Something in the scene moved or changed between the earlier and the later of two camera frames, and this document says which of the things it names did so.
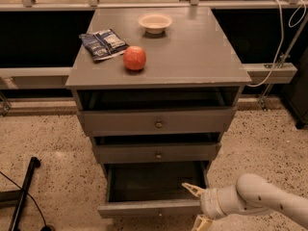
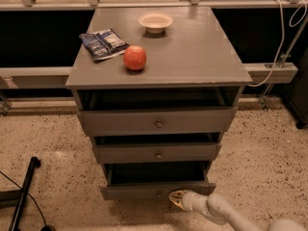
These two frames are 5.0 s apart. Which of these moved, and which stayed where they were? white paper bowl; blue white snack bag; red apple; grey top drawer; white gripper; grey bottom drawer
Moved: grey bottom drawer; white gripper
Stayed: white paper bowl; grey top drawer; red apple; blue white snack bag
